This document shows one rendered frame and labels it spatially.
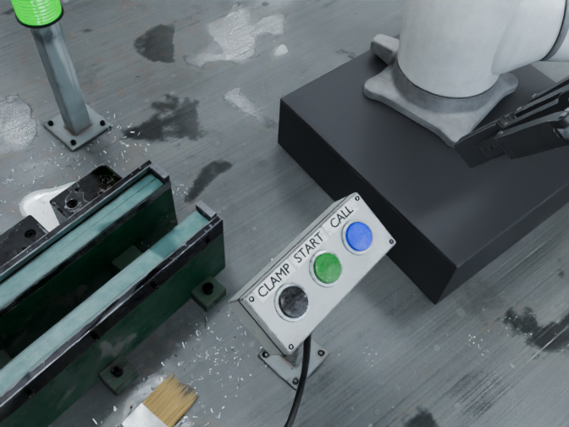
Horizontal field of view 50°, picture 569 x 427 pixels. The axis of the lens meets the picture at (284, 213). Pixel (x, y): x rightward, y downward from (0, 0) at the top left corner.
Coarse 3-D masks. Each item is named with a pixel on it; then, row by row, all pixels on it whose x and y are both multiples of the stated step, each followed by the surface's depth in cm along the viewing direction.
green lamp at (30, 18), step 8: (16, 0) 80; (24, 0) 79; (32, 0) 79; (40, 0) 80; (48, 0) 81; (56, 0) 82; (16, 8) 81; (24, 8) 80; (32, 8) 80; (40, 8) 81; (48, 8) 81; (56, 8) 83; (24, 16) 82; (32, 16) 81; (40, 16) 82; (48, 16) 82; (56, 16) 83; (32, 24) 82; (40, 24) 83
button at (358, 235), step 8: (352, 224) 62; (360, 224) 62; (352, 232) 61; (360, 232) 62; (368, 232) 62; (352, 240) 61; (360, 240) 61; (368, 240) 62; (352, 248) 61; (360, 248) 61
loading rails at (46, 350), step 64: (128, 192) 82; (64, 256) 76; (128, 256) 85; (192, 256) 79; (0, 320) 73; (64, 320) 71; (128, 320) 76; (0, 384) 67; (64, 384) 73; (128, 384) 79
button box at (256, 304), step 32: (320, 224) 61; (288, 256) 59; (352, 256) 62; (256, 288) 57; (320, 288) 59; (352, 288) 61; (256, 320) 57; (288, 320) 57; (320, 320) 59; (288, 352) 57
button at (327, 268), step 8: (320, 256) 59; (328, 256) 60; (320, 264) 59; (328, 264) 59; (336, 264) 60; (320, 272) 59; (328, 272) 59; (336, 272) 60; (320, 280) 59; (328, 280) 59
